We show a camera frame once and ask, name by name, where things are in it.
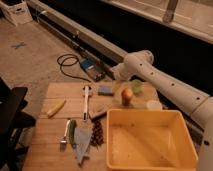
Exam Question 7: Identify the white handled utensil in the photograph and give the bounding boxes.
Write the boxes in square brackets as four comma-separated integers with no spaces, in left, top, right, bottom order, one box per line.
[83,85,91,121]

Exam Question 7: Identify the green cup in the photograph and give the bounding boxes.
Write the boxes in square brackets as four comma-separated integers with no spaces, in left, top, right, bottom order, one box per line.
[131,79,142,94]

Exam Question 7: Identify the red yellow apple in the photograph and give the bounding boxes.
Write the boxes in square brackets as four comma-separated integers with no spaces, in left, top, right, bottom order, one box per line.
[121,88,133,106]

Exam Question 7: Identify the yellow plastic bin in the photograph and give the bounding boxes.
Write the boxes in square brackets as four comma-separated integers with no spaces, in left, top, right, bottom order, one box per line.
[106,109,198,171]

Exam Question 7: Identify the bunch of dark grapes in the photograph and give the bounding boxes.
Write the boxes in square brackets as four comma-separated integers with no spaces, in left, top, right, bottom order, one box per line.
[91,121,104,146]

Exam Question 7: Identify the blue power device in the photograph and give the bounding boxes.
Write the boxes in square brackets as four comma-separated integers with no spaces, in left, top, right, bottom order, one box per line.
[80,59,105,82]

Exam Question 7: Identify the grey folded cloth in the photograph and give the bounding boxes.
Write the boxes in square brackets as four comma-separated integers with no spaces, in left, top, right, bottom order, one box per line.
[74,128,92,164]

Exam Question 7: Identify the white cardboard box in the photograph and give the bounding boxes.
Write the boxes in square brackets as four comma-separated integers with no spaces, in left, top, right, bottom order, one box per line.
[0,0,32,26]

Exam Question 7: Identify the black cable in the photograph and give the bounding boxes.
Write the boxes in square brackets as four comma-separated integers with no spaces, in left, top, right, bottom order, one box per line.
[56,53,93,83]

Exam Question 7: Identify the yellow banana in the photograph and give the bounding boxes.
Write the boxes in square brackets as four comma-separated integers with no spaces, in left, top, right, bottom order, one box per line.
[46,100,66,118]

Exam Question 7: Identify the green cucumber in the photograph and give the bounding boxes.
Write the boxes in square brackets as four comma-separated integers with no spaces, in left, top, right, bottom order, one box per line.
[69,120,77,146]

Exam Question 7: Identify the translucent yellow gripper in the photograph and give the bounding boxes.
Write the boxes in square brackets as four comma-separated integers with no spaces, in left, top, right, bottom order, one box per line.
[113,82,129,104]

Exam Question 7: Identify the silver metal utensil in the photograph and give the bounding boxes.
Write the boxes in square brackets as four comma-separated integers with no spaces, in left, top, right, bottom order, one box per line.
[60,119,70,145]

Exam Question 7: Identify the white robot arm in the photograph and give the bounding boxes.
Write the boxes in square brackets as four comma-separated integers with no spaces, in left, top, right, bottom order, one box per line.
[111,50,213,171]

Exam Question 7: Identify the black chair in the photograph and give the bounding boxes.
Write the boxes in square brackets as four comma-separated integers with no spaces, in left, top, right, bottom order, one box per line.
[0,77,36,171]

